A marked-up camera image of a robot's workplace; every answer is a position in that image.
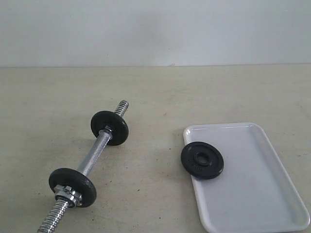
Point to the chrome spinlock collar nut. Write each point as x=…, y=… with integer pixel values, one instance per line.
x=68, y=194

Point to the white rectangular plastic tray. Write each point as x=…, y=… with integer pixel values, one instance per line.
x=253, y=193

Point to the chrome threaded dumbbell bar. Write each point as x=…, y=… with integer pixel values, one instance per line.
x=54, y=217

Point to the black weight plate far end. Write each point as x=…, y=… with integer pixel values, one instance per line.
x=116, y=123

